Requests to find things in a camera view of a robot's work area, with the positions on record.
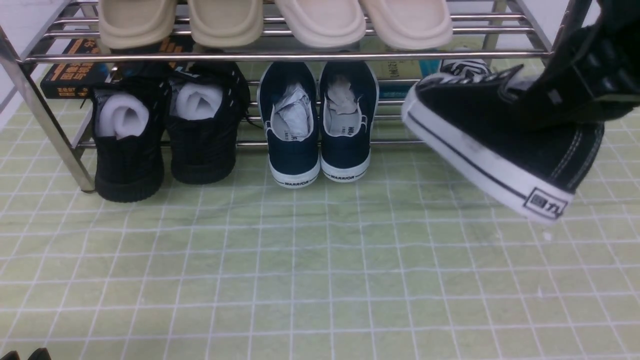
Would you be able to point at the silver metal shoe rack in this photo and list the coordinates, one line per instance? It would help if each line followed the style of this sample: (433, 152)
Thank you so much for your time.
(509, 30)

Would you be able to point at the cream slipper far right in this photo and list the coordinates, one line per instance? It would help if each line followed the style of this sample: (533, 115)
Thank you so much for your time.
(410, 24)

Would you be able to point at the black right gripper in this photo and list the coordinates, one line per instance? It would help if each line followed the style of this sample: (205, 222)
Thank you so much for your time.
(593, 76)

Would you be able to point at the navy canvas sneaker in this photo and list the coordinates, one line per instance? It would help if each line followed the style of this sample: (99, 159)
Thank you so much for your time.
(349, 95)
(286, 99)

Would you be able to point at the black canvas sneaker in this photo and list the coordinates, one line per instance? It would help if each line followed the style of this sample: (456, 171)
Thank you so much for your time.
(465, 68)
(468, 120)

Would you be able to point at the tan slipper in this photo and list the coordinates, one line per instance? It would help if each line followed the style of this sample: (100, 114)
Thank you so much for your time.
(225, 23)
(127, 24)

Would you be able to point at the cream slipper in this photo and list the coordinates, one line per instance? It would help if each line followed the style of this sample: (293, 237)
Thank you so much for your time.
(410, 24)
(324, 23)

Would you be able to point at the navy canvas sneaker right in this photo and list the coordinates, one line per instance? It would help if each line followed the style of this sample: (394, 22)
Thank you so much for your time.
(349, 95)

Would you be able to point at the navy canvas sneaker left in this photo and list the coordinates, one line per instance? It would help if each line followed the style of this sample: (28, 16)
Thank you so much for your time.
(286, 99)

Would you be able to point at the green checkered floor cloth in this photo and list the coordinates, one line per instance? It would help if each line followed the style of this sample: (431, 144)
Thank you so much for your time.
(409, 263)

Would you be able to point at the tan slipper far left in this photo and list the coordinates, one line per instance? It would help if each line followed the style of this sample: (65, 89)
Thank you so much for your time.
(127, 24)

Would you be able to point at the black mesh sneaker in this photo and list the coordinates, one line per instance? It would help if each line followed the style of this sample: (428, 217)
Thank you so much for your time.
(127, 128)
(209, 101)

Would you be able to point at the black orange book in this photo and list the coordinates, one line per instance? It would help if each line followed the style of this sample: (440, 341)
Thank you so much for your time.
(68, 80)

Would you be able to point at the black mesh sneaker right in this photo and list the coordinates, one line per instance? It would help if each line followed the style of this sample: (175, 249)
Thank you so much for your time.
(209, 101)

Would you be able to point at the black mesh sneaker left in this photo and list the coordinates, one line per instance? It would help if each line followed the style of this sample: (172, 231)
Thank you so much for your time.
(127, 128)

